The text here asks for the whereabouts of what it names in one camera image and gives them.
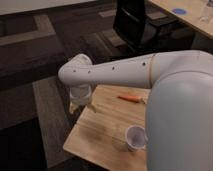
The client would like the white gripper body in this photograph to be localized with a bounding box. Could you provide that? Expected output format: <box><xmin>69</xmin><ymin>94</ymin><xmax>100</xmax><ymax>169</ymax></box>
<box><xmin>69</xmin><ymin>85</ymin><xmax>92</xmax><ymax>106</ymax></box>

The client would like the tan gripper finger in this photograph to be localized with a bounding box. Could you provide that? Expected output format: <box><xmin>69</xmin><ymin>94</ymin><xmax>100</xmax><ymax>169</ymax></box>
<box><xmin>87</xmin><ymin>103</ymin><xmax>97</xmax><ymax>113</ymax></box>
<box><xmin>69</xmin><ymin>102</ymin><xmax>79</xmax><ymax>114</ymax></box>

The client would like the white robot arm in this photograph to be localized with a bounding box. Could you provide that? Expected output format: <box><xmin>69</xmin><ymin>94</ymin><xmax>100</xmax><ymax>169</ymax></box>
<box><xmin>58</xmin><ymin>50</ymin><xmax>213</xmax><ymax>171</ymax></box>

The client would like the orange carrot toy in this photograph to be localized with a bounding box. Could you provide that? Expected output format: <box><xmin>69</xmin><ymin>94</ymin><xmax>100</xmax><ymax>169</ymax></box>
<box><xmin>118</xmin><ymin>95</ymin><xmax>146</xmax><ymax>104</ymax></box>

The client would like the clear plastic cup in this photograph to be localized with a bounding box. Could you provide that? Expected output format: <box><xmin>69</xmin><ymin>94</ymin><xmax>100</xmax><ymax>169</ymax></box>
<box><xmin>125</xmin><ymin>125</ymin><xmax>148</xmax><ymax>151</ymax></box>

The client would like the black office chair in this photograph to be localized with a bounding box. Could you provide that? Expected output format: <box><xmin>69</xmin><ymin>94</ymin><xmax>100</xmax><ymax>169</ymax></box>
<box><xmin>113</xmin><ymin>0</ymin><xmax>175</xmax><ymax>52</ymax></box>

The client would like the blue round coaster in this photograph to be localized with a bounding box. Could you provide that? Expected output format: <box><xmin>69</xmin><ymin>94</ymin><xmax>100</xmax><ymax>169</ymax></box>
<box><xmin>172</xmin><ymin>8</ymin><xmax>187</xmax><ymax>15</ymax></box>

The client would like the wooden background desk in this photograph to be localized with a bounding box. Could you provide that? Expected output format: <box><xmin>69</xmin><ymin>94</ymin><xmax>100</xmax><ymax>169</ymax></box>
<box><xmin>148</xmin><ymin>0</ymin><xmax>213</xmax><ymax>39</ymax></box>

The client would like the clear drinking glass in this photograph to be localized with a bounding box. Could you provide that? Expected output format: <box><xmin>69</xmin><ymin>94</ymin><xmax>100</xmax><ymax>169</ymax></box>
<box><xmin>200</xmin><ymin>0</ymin><xmax>213</xmax><ymax>22</ymax></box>

